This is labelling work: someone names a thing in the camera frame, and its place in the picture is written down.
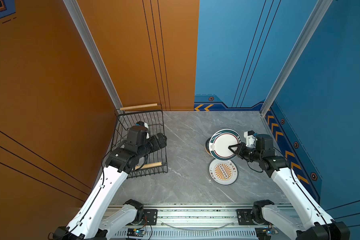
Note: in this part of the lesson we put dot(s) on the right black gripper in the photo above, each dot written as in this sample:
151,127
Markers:
240,147

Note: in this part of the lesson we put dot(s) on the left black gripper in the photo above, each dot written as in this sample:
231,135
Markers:
156,145

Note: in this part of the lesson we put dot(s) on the white patterned plate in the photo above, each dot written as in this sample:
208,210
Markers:
224,173
220,142

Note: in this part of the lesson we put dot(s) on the black wire dish rack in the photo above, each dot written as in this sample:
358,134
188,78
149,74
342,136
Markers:
129,149

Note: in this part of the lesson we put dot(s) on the grey green plate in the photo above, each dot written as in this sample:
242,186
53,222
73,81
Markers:
207,146

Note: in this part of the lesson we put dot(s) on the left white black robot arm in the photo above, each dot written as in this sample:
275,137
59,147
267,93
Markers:
88,223

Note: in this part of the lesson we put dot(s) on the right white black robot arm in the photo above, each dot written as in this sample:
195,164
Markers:
316,223

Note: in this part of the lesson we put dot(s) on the right circuit board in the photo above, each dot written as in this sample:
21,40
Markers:
266,234

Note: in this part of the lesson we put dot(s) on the circuit board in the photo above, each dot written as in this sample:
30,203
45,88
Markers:
266,234
136,234

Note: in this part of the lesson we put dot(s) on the left circuit board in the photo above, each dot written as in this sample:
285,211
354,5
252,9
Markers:
136,234

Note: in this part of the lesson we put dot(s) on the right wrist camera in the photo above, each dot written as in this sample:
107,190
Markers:
250,139

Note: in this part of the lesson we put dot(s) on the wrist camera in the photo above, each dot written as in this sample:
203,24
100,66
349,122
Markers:
250,139
143,124

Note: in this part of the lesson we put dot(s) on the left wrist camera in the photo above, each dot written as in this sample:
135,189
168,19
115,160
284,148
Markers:
143,124

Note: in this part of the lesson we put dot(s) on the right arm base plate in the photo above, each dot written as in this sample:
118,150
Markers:
251,217

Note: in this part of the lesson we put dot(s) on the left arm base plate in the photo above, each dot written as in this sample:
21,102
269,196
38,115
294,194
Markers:
144,216

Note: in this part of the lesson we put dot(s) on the aluminium mounting rail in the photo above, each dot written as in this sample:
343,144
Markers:
189,217

